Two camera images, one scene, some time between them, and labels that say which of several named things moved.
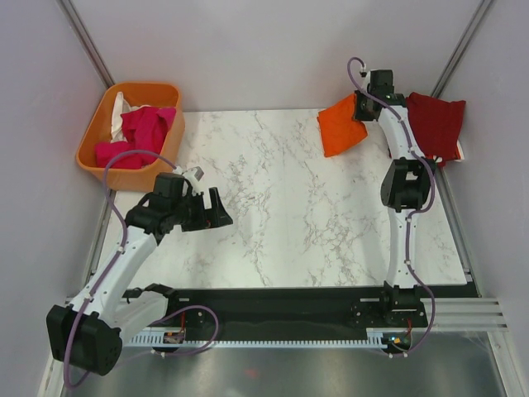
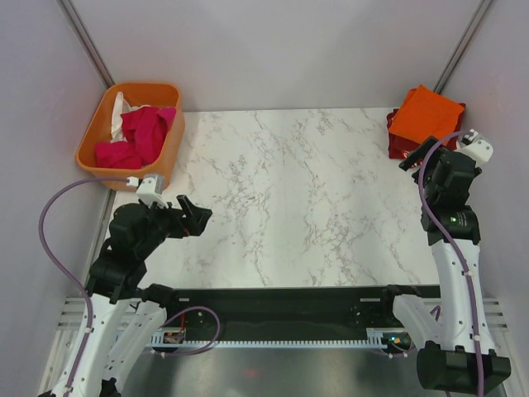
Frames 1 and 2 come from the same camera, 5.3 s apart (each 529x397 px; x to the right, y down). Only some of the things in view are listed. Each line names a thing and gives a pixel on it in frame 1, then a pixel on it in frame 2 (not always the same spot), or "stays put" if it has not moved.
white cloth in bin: x=121 y=107 stays put
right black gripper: x=356 y=113 to x=416 y=155
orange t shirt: x=340 y=130 to x=424 y=112
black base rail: x=295 y=311 stays put
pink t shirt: x=145 y=129 stays put
